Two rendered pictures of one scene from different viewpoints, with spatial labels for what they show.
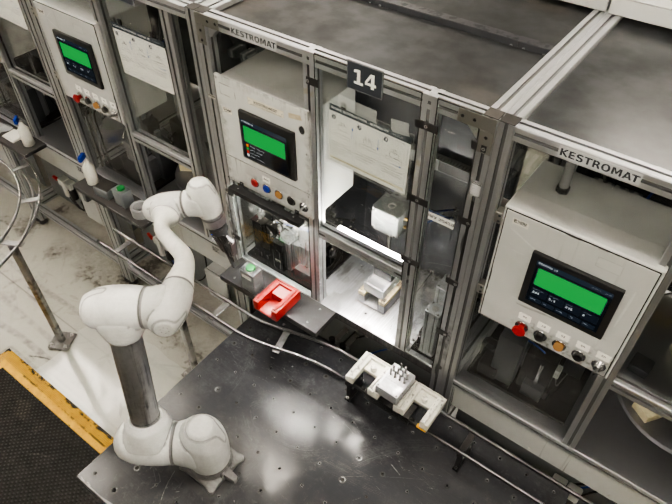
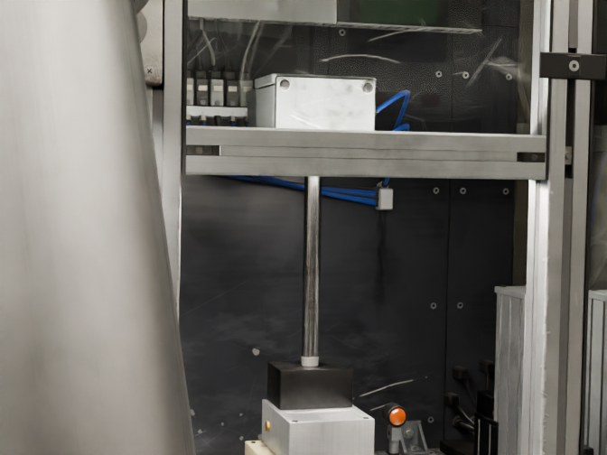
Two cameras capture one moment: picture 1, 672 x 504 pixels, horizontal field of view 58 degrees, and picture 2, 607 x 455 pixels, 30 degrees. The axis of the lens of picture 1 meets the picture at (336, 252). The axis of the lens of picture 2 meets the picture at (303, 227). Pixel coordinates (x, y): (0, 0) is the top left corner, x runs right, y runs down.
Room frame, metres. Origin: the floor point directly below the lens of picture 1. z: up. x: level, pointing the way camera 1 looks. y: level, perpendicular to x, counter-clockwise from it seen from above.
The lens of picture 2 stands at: (0.93, 0.82, 1.30)
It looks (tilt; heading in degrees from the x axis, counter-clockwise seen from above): 3 degrees down; 308
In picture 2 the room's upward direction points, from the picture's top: 1 degrees clockwise
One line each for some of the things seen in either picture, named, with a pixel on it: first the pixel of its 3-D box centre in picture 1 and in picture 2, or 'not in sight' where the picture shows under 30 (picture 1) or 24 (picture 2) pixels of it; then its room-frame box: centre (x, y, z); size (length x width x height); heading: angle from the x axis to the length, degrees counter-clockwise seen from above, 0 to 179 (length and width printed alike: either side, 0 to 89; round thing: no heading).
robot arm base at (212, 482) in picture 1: (214, 462); not in sight; (1.05, 0.45, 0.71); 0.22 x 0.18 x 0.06; 53
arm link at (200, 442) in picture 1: (202, 441); not in sight; (1.06, 0.48, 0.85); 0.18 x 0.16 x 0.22; 89
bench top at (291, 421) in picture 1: (322, 484); not in sight; (0.98, 0.05, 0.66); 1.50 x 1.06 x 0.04; 53
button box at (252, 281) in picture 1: (253, 276); not in sight; (1.75, 0.35, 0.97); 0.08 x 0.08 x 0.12; 53
